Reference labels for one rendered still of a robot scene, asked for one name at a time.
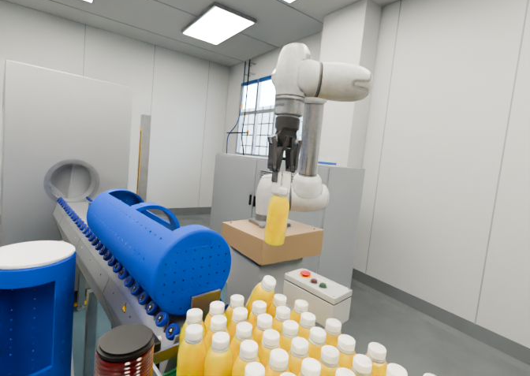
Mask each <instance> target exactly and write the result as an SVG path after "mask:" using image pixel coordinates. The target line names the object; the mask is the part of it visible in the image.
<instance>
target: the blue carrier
mask: <svg viewBox="0 0 530 376"><path fill-rule="evenodd" d="M147 209H158V210H162V211H163V212H164V213H165V214H166V215H167V217H168V218H169V220H170V222H168V221H166V220H164V219H162V218H160V217H159V216H157V215H155V214H153V213H152V212H150V211H148V210H147ZM87 223H88V227H89V229H90V230H91V231H92V232H93V233H94V235H95V236H96V237H97V238H98V239H99V240H100V241H101V243H102V244H103V245H104V246H105V247H106V248H107V249H108V251H109V252H110V253H111V254H112V255H113V256H114V257H115V258H116V260H117V261H119V263H120V264H122V266H123V267H124V268H125V269H126V270H127V271H128V272H129V274H130V275H131V276H132V277H133V278H134V279H135V280H136V282H137V283H138V284H139V285H140V286H141V287H142V288H143V289H144V291H145V292H146V293H147V294H148V295H149V296H150V297H151V298H152V299H153V300H154V301H155V302H156V303H157V304H158V306H159V307H160V308H161V309H162V310H164V311H165V312H167V313H169V314H171V315H187V312H188V310H190V303H191V296H194V295H197V294H200V293H203V292H208V291H211V290H213V289H221V291H222V289H223V287H224V285H225V284H226V281H227V279H228V276H229V274H230V268H231V252H230V247H229V245H228V244H227V242H226V240H225V239H224V238H223V236H221V235H220V234H219V233H217V232H215V231H213V230H211V229H209V228H207V227H205V226H202V225H186V226H183V227H180V225H179V222H178V220H177V218H176V216H175V215H174V213H173V212H171V211H170V210H168V209H167V208H165V207H162V206H160V205H158V204H156V203H145V202H144V201H143V200H142V199H141V198H140V197H139V196H138V195H137V194H136V193H134V192H131V191H129V190H126V189H122V188H115V189H111V190H108V191H105V192H103V193H101V194H100V195H98V196H97V197H96V198H95V199H94V200H93V201H92V202H91V204H90V206H89V208H88V212H87Z"/></svg>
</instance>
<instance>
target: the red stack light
mask: <svg viewBox="0 0 530 376"><path fill-rule="evenodd" d="M154 345H155V341H154V343H153V345H152V346H151V347H150V348H149V349H148V350H147V351H146V352H145V353H144V354H143V355H141V356H139V357H137V358H135V359H132V360H129V361H125V362H110V361H107V360H104V359H102V358H101V357H99V356H98V354H97V352H95V376H151V374H152V369H153V356H154Z"/></svg>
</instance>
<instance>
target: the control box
mask: <svg viewBox="0 0 530 376"><path fill-rule="evenodd" d="M302 270H307V269H305V268H301V269H299V270H294V271H291V272H288V273H286V274H285V280H284V288H283V295H284V296H286V304H288V305H290V306H291V307H294V304H295V301H296V300H305V301H307V302H308V312H309V313H312V314H313V315H314V316H315V321H316V322H318V323H319V324H320V325H322V326H324V327H326V320H327V319H329V318H335V319H337V320H338V321H340V322H341V324H342V323H344V322H346V321H348V320H349V310H350V304H351V295H352V291H353V290H352V289H348V288H346V287H345V286H343V285H340V284H338V283H336V282H334V281H331V280H329V279H327V278H325V277H322V276H320V275H318V274H316V273H313V272H311V271H310V270H307V271H309V272H310V273H311V275H310V276H308V277H304V276H303V275H302V274H301V273H300V272H301V271H302ZM312 278H315V279H317V281H318V282H317V283H312V282H311V279H312ZM321 279H322V280H321ZM321 282H323V283H326V285H327V286H326V288H322V287H320V286H319V284H320V283H321ZM329 282H330V283H329Z"/></svg>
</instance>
